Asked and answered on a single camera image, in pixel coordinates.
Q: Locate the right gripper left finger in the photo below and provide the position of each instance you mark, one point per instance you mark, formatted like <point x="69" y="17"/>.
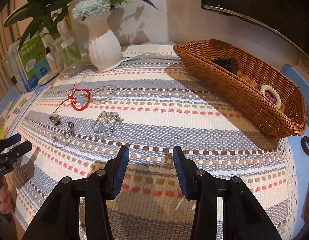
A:
<point x="115" y="170"/>

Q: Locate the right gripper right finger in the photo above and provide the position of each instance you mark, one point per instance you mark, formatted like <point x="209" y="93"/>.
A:
<point x="185" y="169"/>

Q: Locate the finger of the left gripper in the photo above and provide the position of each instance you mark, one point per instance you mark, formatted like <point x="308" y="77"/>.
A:
<point x="20" y="150"/>
<point x="6" y="143"/>

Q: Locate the left hand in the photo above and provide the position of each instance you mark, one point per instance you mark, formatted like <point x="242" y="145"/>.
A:
<point x="5" y="198"/>

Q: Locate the white leaflet on table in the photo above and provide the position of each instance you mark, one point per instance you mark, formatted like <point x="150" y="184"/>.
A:
<point x="13" y="112"/>

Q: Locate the striped woven table mat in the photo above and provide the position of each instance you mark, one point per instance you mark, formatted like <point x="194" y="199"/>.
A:
<point x="149" y="105"/>

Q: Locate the green blue booklet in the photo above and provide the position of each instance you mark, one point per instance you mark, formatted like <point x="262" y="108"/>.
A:
<point x="29" y="64"/>

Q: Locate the glass jar with plant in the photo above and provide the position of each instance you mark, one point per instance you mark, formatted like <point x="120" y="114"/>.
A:
<point x="68" y="55"/>

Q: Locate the brown wicker basket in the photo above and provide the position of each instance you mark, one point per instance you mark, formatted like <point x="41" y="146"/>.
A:
<point x="197" y="57"/>

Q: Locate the white ribbed vase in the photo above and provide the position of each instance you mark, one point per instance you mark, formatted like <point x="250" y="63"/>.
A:
<point x="103" y="46"/>

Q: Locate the green leafy plant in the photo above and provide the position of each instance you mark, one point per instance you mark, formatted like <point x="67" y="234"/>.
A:
<point x="44" y="14"/>

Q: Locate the wall mounted television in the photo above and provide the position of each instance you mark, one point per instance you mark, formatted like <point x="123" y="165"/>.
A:
<point x="287" y="18"/>

